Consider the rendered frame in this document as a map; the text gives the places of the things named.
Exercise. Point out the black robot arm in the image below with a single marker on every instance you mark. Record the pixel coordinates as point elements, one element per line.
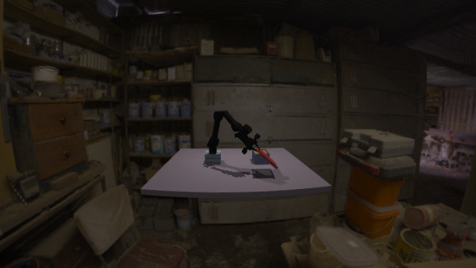
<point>236,127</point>

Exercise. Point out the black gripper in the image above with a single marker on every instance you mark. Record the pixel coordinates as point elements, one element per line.
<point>256,137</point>

